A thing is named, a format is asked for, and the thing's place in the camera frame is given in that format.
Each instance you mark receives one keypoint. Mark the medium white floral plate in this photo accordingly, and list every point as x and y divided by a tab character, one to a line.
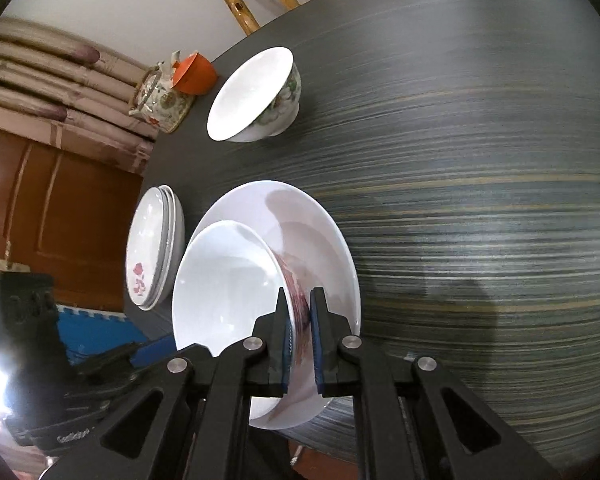
173	247

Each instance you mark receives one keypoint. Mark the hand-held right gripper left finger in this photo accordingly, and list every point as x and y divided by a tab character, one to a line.
282	345

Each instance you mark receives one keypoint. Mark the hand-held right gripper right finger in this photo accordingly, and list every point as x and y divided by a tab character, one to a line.
316	345

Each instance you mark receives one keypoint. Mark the small white floral plate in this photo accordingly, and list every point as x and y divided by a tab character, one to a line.
145	240

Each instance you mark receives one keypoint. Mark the large white floral plate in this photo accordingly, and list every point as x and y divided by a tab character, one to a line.
180	240

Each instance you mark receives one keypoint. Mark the beige patterned curtain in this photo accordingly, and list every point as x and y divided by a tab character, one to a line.
55	95

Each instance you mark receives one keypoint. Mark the white bowl red print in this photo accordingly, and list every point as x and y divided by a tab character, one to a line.
220	285

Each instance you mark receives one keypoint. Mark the blue foam mat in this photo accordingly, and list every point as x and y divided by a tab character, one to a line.
95	330

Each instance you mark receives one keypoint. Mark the white bowl green leaf print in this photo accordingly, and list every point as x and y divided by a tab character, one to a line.
245	95

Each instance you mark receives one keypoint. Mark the floral ceramic teapot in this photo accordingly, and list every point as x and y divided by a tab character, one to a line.
165	102

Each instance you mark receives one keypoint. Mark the large white bowl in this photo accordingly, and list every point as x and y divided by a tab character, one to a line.
300	220

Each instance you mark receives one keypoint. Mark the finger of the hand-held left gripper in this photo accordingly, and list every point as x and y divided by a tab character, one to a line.
110	357

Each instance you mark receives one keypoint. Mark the brown wooden door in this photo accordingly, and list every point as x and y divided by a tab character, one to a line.
70	210

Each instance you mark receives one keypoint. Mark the orange lidded cup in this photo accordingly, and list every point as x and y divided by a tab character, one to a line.
195	77

